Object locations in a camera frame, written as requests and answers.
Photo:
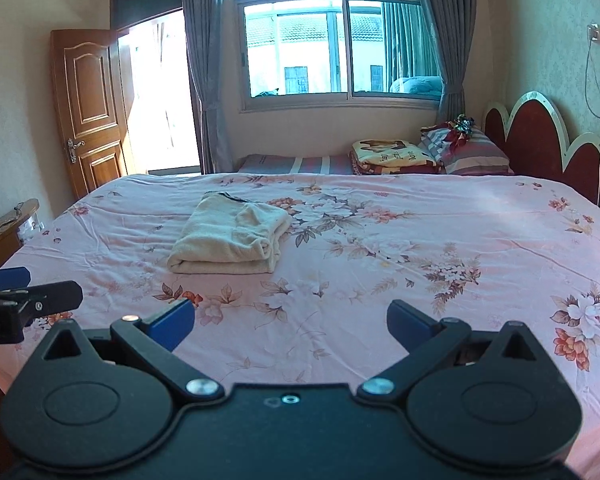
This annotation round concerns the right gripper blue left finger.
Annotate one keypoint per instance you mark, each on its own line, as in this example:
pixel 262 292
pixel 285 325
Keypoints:
pixel 148 344

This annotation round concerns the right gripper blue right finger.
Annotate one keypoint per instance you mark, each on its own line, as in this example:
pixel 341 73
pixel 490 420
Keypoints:
pixel 431 345

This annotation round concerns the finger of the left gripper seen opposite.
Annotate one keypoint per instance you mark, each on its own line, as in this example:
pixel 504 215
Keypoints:
pixel 14 278

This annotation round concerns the striped cream knit sweater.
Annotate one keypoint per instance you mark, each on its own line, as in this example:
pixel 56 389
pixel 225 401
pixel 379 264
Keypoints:
pixel 228 235

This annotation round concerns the wooden bedside table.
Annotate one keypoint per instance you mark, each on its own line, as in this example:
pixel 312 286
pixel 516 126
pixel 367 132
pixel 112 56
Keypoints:
pixel 10 224

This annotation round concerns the pink floral bedsheet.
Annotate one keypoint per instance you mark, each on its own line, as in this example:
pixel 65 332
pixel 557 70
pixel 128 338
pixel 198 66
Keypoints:
pixel 485 249

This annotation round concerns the yellow red folded blanket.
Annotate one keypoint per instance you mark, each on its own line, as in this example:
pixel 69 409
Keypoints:
pixel 376 157

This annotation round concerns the striped grey pink mattress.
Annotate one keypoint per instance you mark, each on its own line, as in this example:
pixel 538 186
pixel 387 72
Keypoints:
pixel 272 164

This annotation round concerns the striped pink grey pillow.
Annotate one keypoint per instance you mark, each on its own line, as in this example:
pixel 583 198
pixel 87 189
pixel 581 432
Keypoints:
pixel 477 157

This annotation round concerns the red ribbon bow decoration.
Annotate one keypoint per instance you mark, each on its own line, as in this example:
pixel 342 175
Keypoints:
pixel 460 131

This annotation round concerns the brown wooden door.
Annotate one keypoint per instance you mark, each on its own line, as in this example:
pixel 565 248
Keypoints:
pixel 89 102

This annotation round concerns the red white heart headboard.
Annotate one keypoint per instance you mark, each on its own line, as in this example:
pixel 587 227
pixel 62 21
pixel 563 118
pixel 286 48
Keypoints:
pixel 535 139

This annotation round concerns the sliding glass window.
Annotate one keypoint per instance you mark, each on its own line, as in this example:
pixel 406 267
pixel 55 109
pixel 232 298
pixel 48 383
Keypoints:
pixel 326 52

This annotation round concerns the right grey curtain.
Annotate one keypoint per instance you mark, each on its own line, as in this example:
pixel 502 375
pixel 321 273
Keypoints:
pixel 453 23

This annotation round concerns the grey curtain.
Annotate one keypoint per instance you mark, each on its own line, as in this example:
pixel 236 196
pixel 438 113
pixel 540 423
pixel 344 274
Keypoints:
pixel 453 23
pixel 203 27

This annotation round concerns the left grey curtain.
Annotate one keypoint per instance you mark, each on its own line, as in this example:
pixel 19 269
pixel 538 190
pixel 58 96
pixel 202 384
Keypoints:
pixel 203 27

